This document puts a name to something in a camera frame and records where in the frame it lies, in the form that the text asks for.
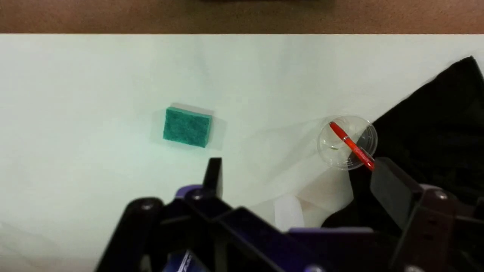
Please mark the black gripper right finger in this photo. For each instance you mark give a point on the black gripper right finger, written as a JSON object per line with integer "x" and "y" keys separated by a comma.
{"x": 394, "y": 193}

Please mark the black cloth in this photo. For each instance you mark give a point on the black cloth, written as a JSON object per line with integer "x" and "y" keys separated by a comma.
{"x": 439, "y": 136}

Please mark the clear plastic cup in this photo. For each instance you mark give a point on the clear plastic cup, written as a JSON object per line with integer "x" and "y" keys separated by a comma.
{"x": 333, "y": 145}

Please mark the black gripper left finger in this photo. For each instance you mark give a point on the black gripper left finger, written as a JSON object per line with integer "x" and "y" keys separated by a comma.
{"x": 214, "y": 173}

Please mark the green sponge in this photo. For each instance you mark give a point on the green sponge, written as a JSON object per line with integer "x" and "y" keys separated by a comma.
{"x": 187, "y": 127}

